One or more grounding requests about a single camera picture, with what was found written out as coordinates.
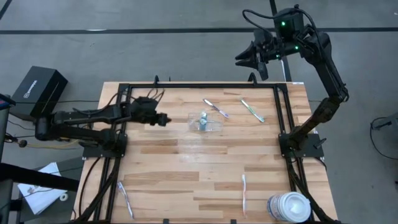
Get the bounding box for black base cable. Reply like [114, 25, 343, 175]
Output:
[78, 157, 103, 222]

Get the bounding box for green toothbrush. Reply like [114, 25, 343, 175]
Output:
[239, 98, 265, 123]

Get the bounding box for black floor cable loop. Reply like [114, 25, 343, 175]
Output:
[369, 116, 398, 161]

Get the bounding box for white round canister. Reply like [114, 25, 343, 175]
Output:
[266, 191, 312, 223]

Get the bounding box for black camera cable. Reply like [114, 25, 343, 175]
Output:
[241, 8, 280, 32]
[148, 88, 166, 101]

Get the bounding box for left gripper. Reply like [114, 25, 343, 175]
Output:
[129, 96, 173, 127]

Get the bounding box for black cardboard box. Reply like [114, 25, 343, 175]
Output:
[9, 65, 69, 124]

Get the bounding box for purple toothbrush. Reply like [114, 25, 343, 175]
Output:
[202, 98, 230, 119]

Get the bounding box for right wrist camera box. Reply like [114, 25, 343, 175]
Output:
[272, 7, 305, 38]

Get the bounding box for red toothbrush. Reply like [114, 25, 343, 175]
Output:
[241, 174, 247, 216]

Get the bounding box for yellow cable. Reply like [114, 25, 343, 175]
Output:
[26, 138, 81, 149]

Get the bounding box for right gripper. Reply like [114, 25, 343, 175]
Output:
[234, 29, 281, 82]

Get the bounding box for white paper sheets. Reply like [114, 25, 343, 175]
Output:
[17, 161, 68, 215]

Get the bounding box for blue toothbrush in clear wrapper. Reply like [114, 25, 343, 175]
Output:
[117, 181, 135, 219]

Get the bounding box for black metal table frame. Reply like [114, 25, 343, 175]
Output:
[72, 72, 341, 224]

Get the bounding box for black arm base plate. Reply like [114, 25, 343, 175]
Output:
[279, 133, 325, 159]
[82, 133, 128, 159]

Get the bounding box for clear plastic container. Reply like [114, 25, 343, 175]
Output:
[187, 111, 224, 133]

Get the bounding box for black right camera cable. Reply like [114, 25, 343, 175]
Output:
[241, 8, 280, 32]

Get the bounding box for black padded bar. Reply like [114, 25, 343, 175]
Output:
[0, 162, 80, 192]

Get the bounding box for black left camera cable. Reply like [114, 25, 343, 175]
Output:
[148, 88, 166, 101]

